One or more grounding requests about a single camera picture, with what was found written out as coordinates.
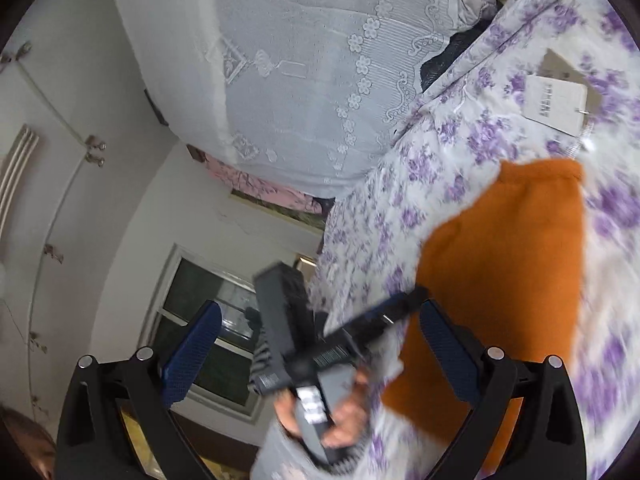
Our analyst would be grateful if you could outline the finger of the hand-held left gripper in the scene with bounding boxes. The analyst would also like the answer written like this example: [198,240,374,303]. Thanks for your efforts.
[320,285,431,356]

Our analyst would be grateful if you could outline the metal wall clips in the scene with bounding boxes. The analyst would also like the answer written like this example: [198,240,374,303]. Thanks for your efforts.
[84,135,107,168]

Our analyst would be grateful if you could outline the pink floral cloth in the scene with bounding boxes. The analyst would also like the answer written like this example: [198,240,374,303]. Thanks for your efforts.
[187,145,336,226]

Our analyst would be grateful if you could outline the white wall pipes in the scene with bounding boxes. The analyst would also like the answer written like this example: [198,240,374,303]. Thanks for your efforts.
[0,125,41,233]

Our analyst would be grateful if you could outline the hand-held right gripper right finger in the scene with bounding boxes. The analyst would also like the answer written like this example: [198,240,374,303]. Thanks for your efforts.
[420,297,586,480]

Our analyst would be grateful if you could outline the orange knit sweater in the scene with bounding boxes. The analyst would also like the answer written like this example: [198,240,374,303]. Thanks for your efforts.
[380,157,587,476]

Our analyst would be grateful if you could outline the white lace cover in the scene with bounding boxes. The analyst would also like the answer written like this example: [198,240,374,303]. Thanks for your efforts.
[105,0,488,198]

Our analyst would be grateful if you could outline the dark cloth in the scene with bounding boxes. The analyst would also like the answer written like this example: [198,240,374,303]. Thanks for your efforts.
[420,35,476,91]

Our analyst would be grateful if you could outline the person's left forearm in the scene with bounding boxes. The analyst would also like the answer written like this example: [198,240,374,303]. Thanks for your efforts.
[250,410,373,480]

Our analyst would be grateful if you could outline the purple floral bed sheet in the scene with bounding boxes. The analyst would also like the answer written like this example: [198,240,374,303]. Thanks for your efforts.
[250,0,640,480]

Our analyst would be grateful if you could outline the white paper hang tag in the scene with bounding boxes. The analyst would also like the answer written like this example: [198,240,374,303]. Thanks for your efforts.
[522,74,588,137]

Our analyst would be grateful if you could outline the person's left hand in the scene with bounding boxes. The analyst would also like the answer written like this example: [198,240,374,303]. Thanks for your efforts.
[275,355,375,450]

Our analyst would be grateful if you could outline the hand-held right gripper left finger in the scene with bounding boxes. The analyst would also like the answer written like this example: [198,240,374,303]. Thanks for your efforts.
[55,301,223,480]

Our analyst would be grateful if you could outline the white framed window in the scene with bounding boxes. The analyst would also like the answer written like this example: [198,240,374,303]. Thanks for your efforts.
[137,242,321,423]

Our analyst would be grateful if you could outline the person's head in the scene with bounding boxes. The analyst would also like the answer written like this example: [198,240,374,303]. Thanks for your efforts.
[0,405,57,480]

